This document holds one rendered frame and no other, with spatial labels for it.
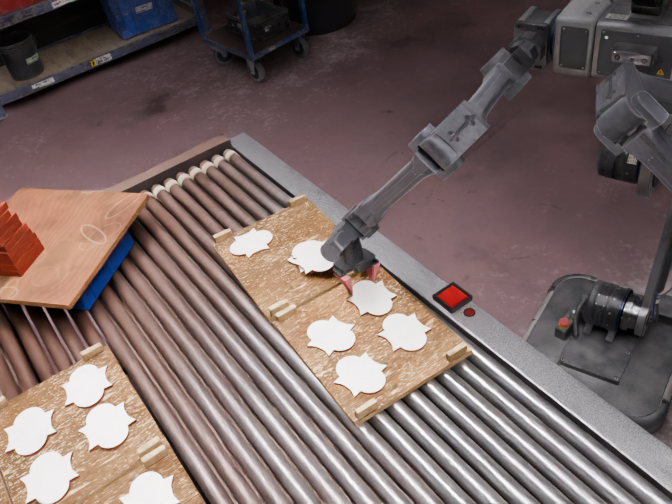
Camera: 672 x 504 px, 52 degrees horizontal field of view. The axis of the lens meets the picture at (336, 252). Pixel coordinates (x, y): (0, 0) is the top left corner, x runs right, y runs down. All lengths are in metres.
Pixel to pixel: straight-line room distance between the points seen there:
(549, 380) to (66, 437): 1.17
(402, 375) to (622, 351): 1.16
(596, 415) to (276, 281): 0.92
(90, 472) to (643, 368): 1.84
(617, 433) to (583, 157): 2.54
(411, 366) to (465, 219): 1.93
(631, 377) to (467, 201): 1.45
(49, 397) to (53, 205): 0.74
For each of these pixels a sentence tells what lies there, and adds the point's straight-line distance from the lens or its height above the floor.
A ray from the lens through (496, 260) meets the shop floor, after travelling 3.35.
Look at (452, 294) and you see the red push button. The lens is 1.90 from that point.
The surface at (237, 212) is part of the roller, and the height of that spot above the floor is 0.92.
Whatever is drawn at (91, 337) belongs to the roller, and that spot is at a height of 0.92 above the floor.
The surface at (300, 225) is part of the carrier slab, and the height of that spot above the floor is 0.94.
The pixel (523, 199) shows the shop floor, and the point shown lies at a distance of 3.71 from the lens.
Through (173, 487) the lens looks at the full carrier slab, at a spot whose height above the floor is 0.94.
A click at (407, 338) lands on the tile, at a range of 1.78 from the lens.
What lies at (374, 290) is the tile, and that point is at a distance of 1.90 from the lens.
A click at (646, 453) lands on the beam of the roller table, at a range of 1.66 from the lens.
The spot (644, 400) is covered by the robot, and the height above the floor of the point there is 0.24.
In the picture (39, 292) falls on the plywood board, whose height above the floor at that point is 1.04.
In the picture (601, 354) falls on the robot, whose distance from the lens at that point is 2.66.
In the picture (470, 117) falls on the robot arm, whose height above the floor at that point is 1.53.
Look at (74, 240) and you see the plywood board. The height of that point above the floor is 1.04.
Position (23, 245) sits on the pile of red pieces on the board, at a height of 1.11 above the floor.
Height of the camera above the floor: 2.29
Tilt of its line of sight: 41 degrees down
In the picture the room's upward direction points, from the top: 11 degrees counter-clockwise
